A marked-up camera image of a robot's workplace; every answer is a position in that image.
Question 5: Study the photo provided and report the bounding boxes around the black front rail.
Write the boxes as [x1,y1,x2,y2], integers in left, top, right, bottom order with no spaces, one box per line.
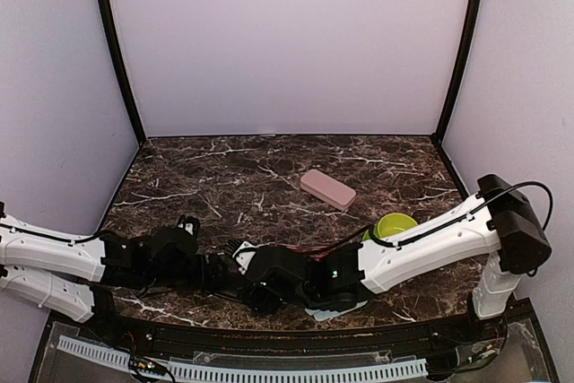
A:
[81,315,506,357]

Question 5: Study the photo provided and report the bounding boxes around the pink translucent sunglasses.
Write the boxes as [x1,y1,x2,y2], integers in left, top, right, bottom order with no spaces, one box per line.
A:
[282,244,338,259]

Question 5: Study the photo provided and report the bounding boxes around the white slotted cable duct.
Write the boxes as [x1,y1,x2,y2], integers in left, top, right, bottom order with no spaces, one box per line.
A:
[57,335,428,382]

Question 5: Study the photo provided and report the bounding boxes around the right light blue cloth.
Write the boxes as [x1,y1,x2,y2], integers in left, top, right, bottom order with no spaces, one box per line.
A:
[305,301,368,322]

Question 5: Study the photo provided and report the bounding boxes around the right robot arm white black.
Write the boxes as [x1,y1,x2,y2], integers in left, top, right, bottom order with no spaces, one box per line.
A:
[231,174,552,342]

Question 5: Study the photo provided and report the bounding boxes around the green bowl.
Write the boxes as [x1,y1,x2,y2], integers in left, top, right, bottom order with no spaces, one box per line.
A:
[369,213,418,239]

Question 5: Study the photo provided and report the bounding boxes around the right black frame post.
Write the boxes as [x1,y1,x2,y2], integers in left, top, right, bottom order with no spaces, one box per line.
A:
[431,0,481,145]

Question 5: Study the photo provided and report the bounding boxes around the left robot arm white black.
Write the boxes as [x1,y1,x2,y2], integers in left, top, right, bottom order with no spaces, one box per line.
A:
[1,213,244,344]

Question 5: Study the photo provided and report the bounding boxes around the black frame post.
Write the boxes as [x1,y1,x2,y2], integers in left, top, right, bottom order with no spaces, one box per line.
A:
[431,0,481,145]
[97,0,147,146]

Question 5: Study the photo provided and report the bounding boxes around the pink glasses case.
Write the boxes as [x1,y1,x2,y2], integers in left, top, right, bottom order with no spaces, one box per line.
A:
[300,169,357,211]

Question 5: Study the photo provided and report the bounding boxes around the left black frame post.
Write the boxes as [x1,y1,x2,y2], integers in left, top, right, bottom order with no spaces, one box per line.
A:
[97,0,147,146]

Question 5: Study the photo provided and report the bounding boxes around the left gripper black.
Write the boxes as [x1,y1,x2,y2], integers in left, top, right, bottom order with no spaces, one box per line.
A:
[143,253,228,289]

